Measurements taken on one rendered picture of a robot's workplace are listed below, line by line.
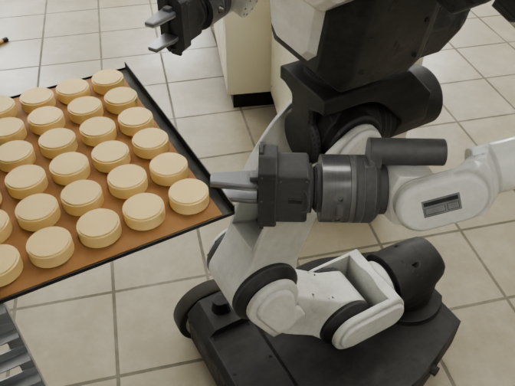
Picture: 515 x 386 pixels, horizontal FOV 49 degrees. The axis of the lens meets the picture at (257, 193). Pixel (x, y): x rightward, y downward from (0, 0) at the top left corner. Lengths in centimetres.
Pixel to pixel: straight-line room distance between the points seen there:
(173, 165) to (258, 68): 174
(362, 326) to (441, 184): 74
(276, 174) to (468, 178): 22
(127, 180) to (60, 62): 237
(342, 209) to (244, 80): 181
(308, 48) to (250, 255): 41
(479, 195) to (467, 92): 215
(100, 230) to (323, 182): 27
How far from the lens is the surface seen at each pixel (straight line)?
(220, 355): 147
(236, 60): 242
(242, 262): 107
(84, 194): 73
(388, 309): 142
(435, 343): 158
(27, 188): 76
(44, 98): 92
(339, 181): 69
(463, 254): 204
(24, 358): 141
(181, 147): 81
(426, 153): 72
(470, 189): 71
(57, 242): 68
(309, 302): 126
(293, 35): 85
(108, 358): 174
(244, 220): 111
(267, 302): 108
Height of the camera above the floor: 144
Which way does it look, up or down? 43 degrees down
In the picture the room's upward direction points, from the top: straight up
